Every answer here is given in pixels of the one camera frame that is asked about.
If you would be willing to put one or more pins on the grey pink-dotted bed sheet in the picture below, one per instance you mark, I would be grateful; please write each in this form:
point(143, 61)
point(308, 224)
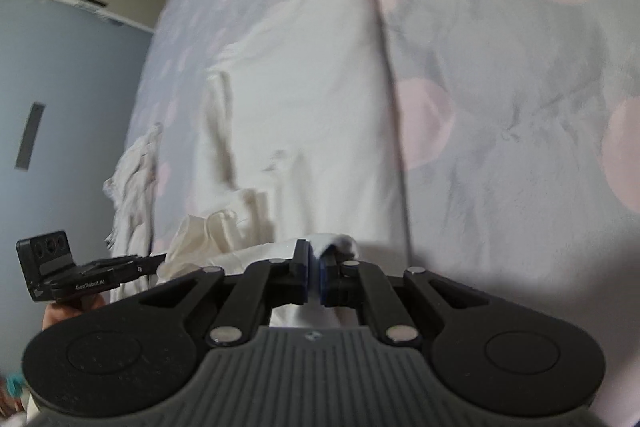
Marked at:
point(518, 134)

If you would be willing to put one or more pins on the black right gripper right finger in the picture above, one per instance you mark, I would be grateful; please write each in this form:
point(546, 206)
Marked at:
point(363, 287)

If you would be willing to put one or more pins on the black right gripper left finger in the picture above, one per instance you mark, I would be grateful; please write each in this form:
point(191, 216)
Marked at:
point(250, 297)

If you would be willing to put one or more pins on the white t-shirt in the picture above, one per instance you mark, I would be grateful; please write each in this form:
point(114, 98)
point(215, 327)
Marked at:
point(297, 139)

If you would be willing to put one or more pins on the cream crumpled cloth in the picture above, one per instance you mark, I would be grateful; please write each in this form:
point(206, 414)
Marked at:
point(131, 189)

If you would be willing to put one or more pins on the person's left hand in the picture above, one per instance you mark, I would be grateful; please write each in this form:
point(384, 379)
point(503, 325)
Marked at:
point(55, 313)

